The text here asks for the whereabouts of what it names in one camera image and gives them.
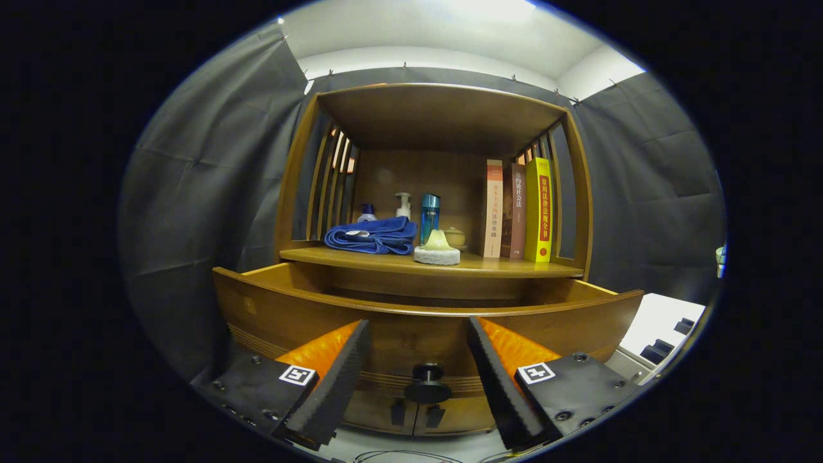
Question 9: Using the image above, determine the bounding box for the blue glass tumbler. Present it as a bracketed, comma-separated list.
[421, 193, 442, 245]

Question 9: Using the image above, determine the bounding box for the wooden cabinet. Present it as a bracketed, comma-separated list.
[212, 82, 645, 438]

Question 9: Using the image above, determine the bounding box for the wooden countertop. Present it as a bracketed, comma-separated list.
[279, 243, 586, 279]

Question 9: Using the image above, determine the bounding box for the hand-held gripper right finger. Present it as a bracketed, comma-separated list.
[466, 315, 644, 452]

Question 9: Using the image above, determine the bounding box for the brown book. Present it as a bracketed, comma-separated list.
[501, 162, 527, 260]

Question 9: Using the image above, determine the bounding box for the blue folded towel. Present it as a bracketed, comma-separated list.
[323, 216, 419, 255]

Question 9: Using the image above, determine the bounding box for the beige book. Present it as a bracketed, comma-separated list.
[484, 159, 504, 259]

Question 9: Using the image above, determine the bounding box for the pale green scrubbing brush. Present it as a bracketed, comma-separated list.
[413, 230, 461, 266]

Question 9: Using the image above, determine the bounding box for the wooden drawer with black knob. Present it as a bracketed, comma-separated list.
[212, 260, 645, 404]

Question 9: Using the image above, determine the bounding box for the white table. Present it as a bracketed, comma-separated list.
[604, 293, 707, 386]

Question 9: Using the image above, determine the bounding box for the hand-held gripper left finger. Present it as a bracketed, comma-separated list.
[193, 318, 372, 452]

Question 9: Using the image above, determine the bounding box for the yellow book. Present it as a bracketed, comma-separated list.
[524, 157, 554, 263]

